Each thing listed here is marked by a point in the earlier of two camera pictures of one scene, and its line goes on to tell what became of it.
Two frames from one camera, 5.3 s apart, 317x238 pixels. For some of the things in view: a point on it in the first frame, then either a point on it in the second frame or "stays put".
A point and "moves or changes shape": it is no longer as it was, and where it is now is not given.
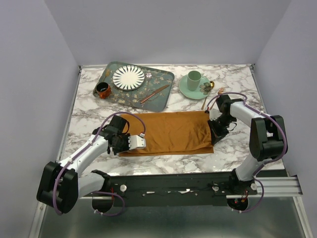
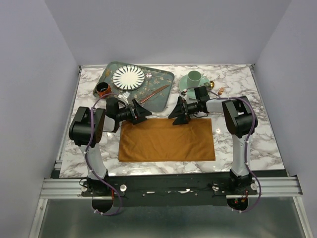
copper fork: (221, 90) stays put
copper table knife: (154, 93) stays put
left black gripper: (116, 151) → (138, 111)
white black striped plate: (128, 77) stays put
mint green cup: (193, 77) stays put
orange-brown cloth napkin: (170, 133) moves or changes shape
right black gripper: (216, 135) → (183, 118)
